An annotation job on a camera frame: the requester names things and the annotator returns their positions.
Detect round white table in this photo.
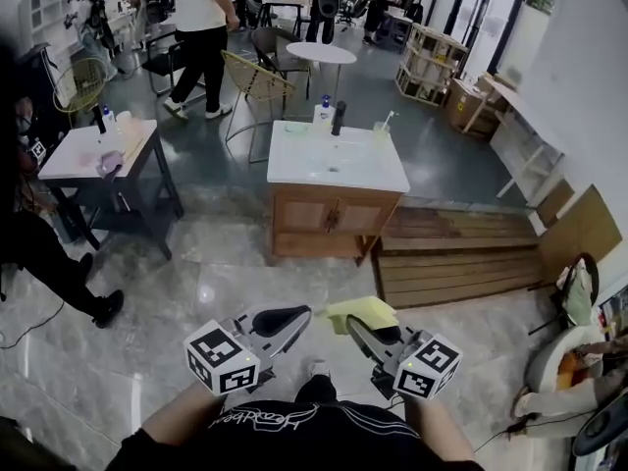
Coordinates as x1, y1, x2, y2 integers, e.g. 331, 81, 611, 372
285, 41, 358, 105

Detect wooden cabinet door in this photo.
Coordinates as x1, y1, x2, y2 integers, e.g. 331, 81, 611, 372
275, 197, 335, 235
336, 198, 392, 236

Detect black framed glass door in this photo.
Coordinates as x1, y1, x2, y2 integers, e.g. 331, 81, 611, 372
441, 0, 531, 76

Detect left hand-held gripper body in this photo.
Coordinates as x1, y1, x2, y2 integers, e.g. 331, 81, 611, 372
183, 311, 286, 396

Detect slatted wooden platform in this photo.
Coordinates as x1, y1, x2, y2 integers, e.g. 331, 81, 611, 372
371, 206, 546, 311

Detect person's right forearm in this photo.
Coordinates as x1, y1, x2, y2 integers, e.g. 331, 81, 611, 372
401, 392, 472, 460

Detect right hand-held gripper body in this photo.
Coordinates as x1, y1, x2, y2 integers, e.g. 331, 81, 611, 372
371, 326, 465, 401

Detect brown wooden board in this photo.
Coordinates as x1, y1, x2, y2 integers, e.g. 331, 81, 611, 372
534, 183, 624, 284

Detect white bean bag seat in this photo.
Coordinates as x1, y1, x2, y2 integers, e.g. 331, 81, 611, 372
525, 324, 614, 396

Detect dark grey washstand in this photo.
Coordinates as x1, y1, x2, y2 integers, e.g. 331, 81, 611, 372
37, 118, 185, 262

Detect person's black t-shirt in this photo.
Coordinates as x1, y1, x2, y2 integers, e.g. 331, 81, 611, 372
105, 398, 485, 471

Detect cardboard box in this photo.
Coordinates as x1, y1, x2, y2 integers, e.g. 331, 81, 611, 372
444, 77, 497, 136

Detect yellow wire chair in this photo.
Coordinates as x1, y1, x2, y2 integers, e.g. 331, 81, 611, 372
52, 56, 109, 127
220, 49, 298, 164

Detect white cubby shelf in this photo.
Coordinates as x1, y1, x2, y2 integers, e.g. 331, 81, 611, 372
18, 0, 75, 68

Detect black round-back chair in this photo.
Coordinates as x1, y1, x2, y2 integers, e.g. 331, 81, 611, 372
527, 252, 601, 338

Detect black floor cable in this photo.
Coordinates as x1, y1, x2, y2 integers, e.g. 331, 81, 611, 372
0, 301, 65, 350

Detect wooden vanity cabinet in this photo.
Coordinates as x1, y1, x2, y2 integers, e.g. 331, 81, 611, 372
268, 182, 404, 267

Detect black cantilever chair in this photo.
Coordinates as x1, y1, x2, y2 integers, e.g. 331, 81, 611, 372
141, 31, 207, 97

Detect person's black trousers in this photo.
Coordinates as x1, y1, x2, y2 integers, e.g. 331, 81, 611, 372
293, 374, 340, 404

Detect person's left forearm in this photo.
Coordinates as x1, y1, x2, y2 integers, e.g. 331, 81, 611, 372
141, 379, 227, 444

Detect yellow cloth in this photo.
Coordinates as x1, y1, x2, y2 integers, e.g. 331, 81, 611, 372
313, 296, 399, 337

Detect white shelf frame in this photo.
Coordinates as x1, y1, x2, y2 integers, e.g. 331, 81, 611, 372
488, 74, 575, 215

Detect wooden crate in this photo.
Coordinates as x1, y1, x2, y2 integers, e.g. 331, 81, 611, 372
394, 22, 470, 107

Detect black power adapter cable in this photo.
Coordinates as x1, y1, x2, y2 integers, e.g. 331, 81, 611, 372
473, 409, 595, 453

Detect dark wicker chair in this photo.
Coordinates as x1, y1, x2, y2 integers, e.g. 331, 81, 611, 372
250, 26, 313, 100

